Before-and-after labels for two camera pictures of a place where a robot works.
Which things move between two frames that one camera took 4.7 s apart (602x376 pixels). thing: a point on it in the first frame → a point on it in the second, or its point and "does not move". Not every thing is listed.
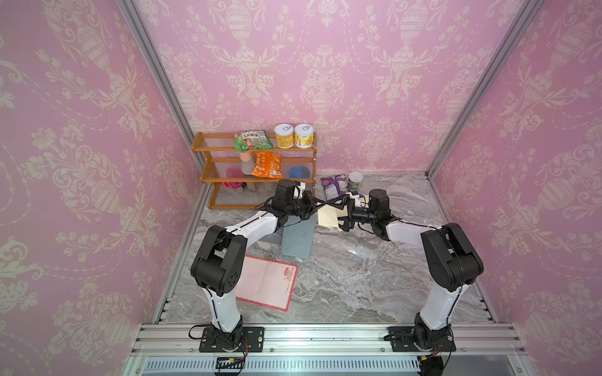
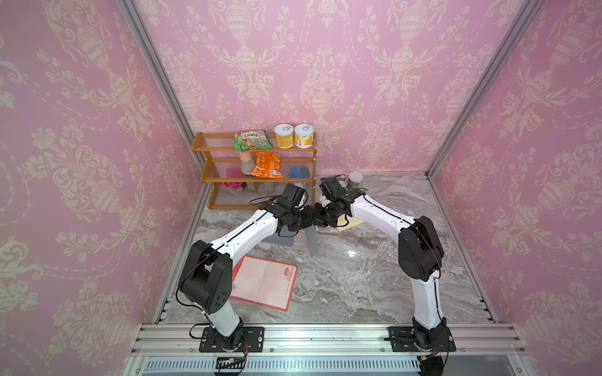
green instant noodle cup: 354,180 does not move
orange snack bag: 268,164 does not move
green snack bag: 243,142 does not move
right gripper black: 344,198 → 319,221
